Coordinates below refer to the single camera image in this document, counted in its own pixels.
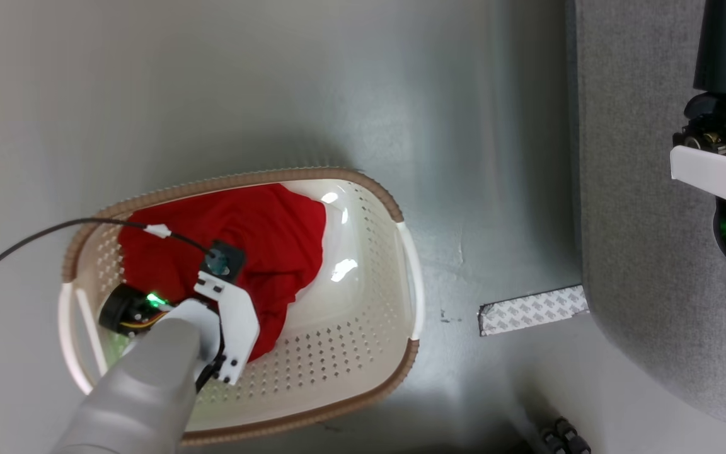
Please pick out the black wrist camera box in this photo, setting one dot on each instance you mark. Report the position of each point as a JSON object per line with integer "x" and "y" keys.
{"x": 223, "y": 261}

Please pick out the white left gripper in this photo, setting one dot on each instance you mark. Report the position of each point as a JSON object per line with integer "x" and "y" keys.
{"x": 237, "y": 321}

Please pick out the red garment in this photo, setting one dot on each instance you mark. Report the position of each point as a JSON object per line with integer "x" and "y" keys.
{"x": 256, "y": 233}

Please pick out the grey patterned tape strip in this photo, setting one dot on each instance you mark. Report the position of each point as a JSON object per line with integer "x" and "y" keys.
{"x": 533, "y": 310}

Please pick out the grey fabric sofa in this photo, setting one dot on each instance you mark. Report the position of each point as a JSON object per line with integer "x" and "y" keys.
{"x": 653, "y": 189}

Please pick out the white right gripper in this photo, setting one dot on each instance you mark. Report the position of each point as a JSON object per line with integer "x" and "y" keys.
{"x": 725, "y": 164}

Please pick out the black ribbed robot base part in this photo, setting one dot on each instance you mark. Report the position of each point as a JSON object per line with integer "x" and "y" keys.
{"x": 564, "y": 436}

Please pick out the cream perforated laundry basket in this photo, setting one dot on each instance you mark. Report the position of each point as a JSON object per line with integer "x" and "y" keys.
{"x": 350, "y": 315}

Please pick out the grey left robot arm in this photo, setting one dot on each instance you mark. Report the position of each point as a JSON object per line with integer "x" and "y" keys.
{"x": 142, "y": 384}

